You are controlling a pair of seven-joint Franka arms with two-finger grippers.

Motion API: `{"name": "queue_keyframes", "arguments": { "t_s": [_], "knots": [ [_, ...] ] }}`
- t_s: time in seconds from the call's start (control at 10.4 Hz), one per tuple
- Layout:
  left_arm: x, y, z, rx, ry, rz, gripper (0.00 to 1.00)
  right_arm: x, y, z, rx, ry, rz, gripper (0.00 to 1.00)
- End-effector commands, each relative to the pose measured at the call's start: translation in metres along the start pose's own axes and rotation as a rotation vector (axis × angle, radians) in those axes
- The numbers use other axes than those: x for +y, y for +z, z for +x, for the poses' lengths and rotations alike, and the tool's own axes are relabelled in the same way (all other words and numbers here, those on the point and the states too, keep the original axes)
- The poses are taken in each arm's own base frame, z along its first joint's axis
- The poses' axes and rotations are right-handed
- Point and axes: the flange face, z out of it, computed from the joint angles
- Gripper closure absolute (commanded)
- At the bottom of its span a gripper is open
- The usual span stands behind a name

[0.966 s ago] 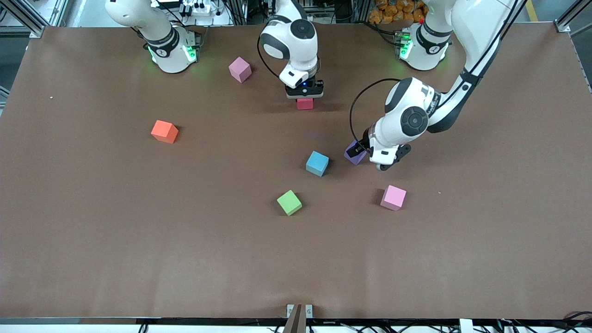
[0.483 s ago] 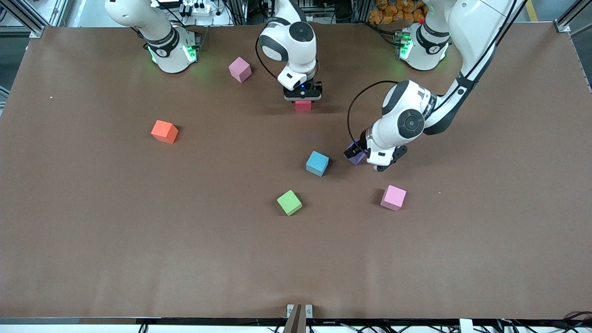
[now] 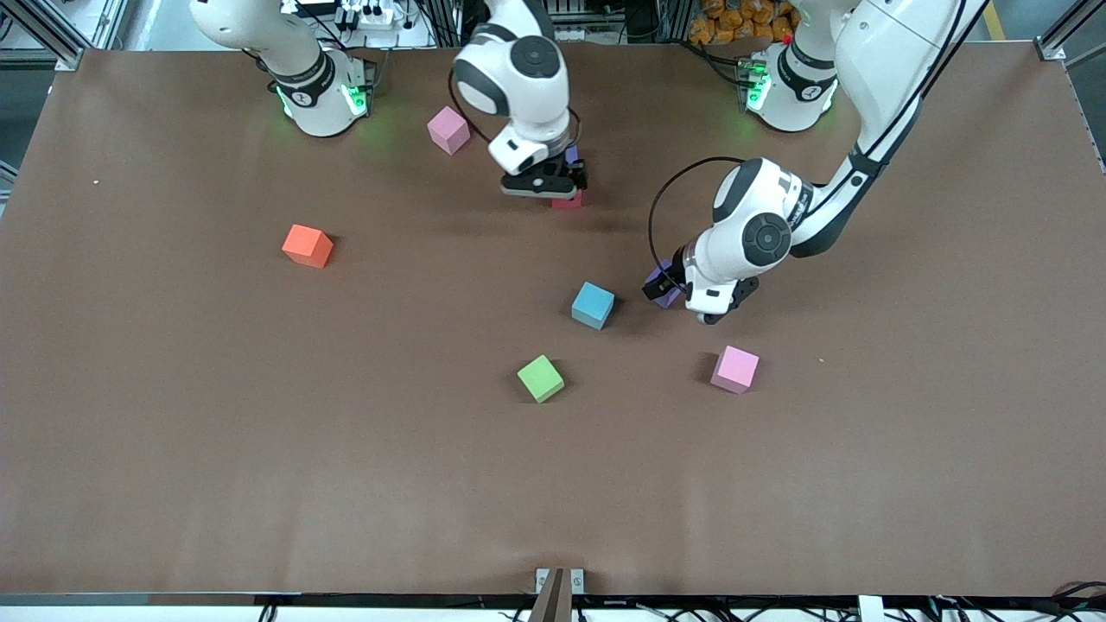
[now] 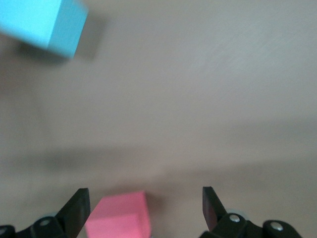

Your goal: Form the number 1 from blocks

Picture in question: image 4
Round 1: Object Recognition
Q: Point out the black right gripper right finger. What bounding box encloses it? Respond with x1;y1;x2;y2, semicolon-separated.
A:
199;186;250;238

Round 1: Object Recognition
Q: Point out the red foam cube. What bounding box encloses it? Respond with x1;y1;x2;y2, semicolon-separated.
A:
84;190;152;238

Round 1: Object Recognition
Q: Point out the cyan foam cube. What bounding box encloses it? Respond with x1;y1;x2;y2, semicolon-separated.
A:
0;0;89;60

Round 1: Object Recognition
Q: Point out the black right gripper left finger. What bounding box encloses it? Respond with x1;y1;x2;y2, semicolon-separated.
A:
29;187;91;238

